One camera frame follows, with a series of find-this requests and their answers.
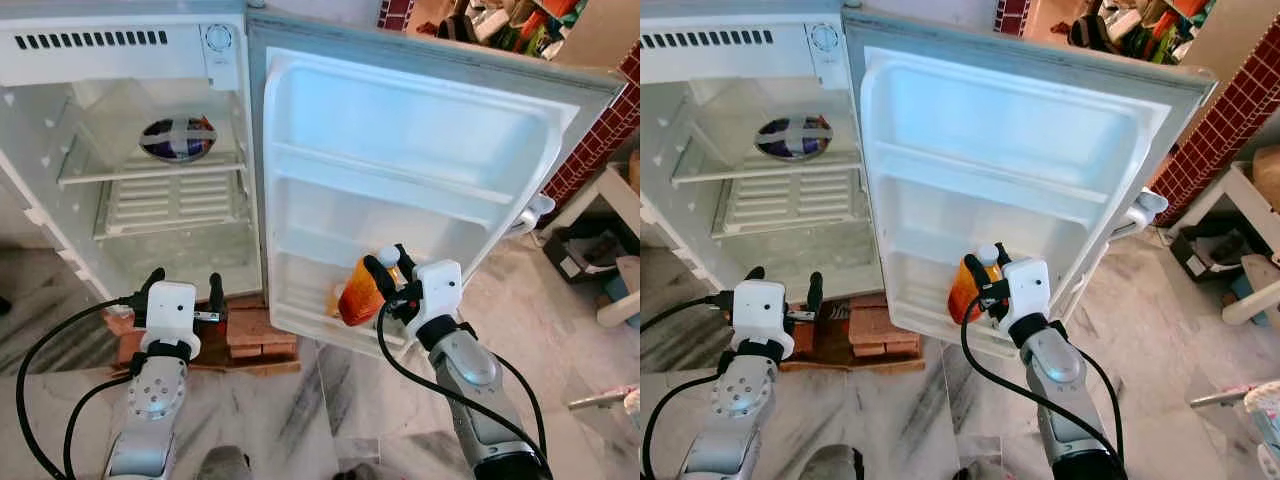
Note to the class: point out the blue patterned bowl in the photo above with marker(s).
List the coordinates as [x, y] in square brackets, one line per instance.
[793, 137]
[178, 139]

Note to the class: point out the floral cloth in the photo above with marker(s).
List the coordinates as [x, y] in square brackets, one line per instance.
[1265, 415]
[634, 404]

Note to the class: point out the red brick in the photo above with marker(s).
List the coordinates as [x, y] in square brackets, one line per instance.
[885, 328]
[120, 340]
[262, 330]

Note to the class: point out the pile of household clutter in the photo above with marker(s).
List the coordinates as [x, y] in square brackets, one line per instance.
[1140, 25]
[510, 25]

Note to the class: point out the white thermostat dial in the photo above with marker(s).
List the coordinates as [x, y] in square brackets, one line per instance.
[824, 37]
[218, 38]

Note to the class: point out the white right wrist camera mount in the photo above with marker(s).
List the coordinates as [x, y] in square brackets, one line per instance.
[437, 295]
[1027, 292]

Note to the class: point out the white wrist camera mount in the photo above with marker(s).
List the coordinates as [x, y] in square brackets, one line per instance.
[437, 295]
[1027, 292]
[170, 315]
[762, 315]

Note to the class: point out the white fridge cabinet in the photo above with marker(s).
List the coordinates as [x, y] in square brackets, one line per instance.
[665, 130]
[40, 130]

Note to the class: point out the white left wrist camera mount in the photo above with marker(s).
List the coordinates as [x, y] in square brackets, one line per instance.
[170, 315]
[762, 315]

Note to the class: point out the white table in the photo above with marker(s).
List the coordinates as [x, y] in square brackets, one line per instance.
[600, 195]
[1225, 195]

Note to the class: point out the grey robot right leg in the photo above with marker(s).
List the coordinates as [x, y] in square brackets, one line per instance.
[360, 472]
[970, 473]

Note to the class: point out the white fridge shelf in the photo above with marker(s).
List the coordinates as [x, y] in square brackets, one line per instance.
[765, 168]
[150, 170]

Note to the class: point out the white door shelf rail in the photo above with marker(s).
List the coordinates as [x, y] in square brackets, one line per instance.
[390, 172]
[990, 170]

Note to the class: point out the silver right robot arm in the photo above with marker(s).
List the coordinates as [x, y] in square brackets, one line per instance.
[480, 400]
[1065, 400]

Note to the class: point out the white fridge door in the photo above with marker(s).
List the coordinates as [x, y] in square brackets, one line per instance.
[1020, 130]
[420, 130]

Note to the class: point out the grey robot leg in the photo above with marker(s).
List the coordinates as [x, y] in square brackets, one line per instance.
[222, 465]
[970, 473]
[360, 472]
[830, 465]

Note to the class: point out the orange bottle white cap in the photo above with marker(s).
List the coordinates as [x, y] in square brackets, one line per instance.
[965, 295]
[358, 300]

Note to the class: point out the white slatted crisper cover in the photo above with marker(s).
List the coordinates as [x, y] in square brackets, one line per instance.
[175, 205]
[790, 203]

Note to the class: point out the black box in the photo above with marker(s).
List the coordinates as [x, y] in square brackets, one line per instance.
[1210, 255]
[585, 255]

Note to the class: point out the grey metal rod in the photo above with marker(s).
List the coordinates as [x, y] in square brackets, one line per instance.
[600, 402]
[1220, 398]

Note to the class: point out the grey robot left leg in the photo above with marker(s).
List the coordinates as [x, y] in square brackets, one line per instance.
[830, 465]
[222, 465]

